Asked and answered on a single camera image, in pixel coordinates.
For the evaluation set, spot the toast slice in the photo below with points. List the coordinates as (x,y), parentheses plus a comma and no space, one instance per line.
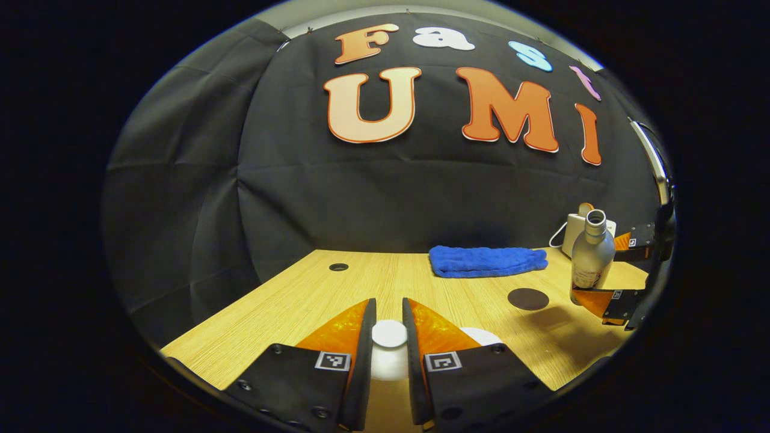
(585,208)

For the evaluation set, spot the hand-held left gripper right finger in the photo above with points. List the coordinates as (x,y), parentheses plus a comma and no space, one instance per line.
(411,361)

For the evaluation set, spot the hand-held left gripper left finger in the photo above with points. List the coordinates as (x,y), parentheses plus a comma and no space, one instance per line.
(365,361)

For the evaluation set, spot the dark round coaster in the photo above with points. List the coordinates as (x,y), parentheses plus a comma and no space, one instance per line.
(528,299)

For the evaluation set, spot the white toaster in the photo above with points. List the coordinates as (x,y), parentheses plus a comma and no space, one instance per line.
(573,234)

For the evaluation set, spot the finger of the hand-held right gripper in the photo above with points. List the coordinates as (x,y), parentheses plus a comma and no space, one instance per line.
(625,307)
(642,236)

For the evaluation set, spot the silver water bottle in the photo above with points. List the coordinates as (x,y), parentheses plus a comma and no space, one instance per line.
(592,258)

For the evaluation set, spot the blue towel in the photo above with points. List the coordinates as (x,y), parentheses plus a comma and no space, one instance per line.
(487,261)

